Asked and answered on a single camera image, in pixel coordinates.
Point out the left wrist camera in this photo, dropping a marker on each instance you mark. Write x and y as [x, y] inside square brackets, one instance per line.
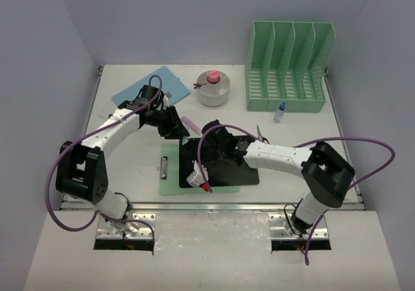
[167, 96]

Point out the white round desk organizer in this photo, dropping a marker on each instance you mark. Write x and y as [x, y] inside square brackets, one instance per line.
[213, 95]

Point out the black handled scissors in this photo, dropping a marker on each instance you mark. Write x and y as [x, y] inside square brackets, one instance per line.
[260, 133]

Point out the blue clipboard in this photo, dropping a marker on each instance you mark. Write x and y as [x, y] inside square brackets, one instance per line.
[171, 85]

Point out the green file rack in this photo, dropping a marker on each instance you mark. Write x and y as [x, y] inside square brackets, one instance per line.
[286, 62]

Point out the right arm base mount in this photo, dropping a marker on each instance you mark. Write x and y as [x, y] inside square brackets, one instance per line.
[284, 239]

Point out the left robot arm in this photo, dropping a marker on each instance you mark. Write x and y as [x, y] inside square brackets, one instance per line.
[82, 173]

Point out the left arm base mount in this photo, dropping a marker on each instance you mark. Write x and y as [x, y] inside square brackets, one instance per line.
[135, 236]

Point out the purple highlighter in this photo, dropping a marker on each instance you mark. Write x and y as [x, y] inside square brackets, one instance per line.
[191, 125]

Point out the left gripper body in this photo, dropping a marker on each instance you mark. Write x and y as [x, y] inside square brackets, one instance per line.
[173, 122]

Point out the green clipboard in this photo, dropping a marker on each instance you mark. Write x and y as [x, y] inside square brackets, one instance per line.
[170, 186]

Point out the black clipboard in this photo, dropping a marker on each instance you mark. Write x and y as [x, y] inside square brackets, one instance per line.
[187, 157]

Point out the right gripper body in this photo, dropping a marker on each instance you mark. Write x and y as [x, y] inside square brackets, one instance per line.
[209, 153]

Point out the pink glue bottle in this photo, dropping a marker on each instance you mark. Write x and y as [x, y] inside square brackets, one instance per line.
[213, 77]

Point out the small clear spray bottle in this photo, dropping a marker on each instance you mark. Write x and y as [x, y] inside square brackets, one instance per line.
[280, 112]

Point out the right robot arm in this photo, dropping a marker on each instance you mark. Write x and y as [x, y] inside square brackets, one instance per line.
[327, 174]

